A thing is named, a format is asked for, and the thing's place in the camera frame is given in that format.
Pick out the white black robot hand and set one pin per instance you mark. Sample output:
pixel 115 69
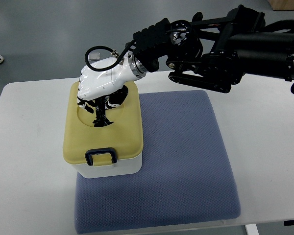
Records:
pixel 108 84

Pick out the yellow box lid black handle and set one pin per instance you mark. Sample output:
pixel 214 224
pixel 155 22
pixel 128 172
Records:
pixel 125 134

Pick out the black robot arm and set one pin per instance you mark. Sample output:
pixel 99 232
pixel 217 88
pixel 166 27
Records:
pixel 214 54

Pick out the white storage box base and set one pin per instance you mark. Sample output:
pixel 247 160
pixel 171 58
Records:
pixel 121 167

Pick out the brown cardboard box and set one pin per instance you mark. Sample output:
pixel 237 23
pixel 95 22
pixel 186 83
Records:
pixel 282 5

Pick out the upper clear floor plate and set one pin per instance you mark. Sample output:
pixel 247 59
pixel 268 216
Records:
pixel 93 56

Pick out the blue grey fabric cushion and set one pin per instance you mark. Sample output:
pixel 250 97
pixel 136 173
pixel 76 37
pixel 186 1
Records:
pixel 186 176

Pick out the white table leg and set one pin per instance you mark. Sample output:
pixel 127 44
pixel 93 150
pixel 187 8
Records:
pixel 251 229

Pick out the black bracket under table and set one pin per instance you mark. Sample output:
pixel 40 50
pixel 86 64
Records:
pixel 288 223

